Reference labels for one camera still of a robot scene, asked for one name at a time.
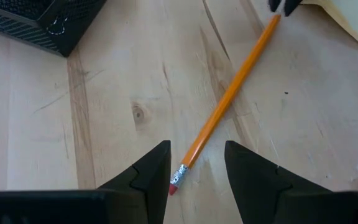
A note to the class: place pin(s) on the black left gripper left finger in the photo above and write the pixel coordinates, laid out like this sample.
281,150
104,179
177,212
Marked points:
154,174

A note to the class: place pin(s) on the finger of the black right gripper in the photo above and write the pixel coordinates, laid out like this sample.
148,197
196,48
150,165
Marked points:
291,6
273,4

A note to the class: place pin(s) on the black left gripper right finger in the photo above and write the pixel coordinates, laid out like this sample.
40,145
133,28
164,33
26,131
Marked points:
250,180

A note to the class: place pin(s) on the yellow sticky note pad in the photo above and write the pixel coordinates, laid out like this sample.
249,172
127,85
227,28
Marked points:
353,18

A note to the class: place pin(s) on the orange pencil with eraser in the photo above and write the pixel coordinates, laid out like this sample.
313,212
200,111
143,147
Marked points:
228,95

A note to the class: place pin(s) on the black mesh desk organizer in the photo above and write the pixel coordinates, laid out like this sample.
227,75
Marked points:
57,37

